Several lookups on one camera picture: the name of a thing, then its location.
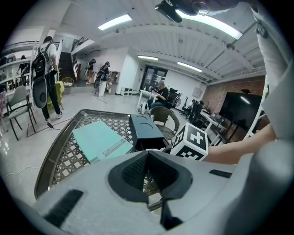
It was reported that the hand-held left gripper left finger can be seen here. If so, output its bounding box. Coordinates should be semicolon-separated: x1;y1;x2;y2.
34;150;166;235

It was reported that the black office chair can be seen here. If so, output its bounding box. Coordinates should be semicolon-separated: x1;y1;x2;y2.
180;96;207;122

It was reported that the person's white shirt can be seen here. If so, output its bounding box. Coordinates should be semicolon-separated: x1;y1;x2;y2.
249;0;294;143

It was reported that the black floor cable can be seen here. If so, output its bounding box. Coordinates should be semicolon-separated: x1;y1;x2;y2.
46;122;63;132

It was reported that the person's right forearm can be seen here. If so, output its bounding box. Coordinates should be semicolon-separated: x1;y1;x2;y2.
205;125;277;166

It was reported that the white floor cable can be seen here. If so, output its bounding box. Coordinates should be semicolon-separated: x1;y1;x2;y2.
4;166;42;180

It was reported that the white round appliance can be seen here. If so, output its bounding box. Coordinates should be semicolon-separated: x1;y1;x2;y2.
137;101;149;115

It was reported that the dark wicker chair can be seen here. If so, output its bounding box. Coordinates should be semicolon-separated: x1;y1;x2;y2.
149;106;180;141

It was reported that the yellow-green chair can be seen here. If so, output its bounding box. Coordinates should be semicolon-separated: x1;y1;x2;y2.
46;80;65;111

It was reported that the wicker coffee table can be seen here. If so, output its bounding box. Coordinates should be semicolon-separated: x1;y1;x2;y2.
34;108;182;212

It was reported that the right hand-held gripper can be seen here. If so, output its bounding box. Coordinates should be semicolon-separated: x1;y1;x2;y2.
170;122;209;162

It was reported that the black television screen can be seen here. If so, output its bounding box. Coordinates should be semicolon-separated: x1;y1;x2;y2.
219;91;263;132

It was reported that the dark teal box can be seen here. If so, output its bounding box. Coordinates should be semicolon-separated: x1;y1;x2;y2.
128;113;165;151

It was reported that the teal book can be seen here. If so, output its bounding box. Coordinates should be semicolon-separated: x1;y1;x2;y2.
72;120;134;164

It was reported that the grey padded chair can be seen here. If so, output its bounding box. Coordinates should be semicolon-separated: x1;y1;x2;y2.
5;85;38;141

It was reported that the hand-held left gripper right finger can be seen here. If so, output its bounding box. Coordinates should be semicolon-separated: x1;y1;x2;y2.
148;150;237;230

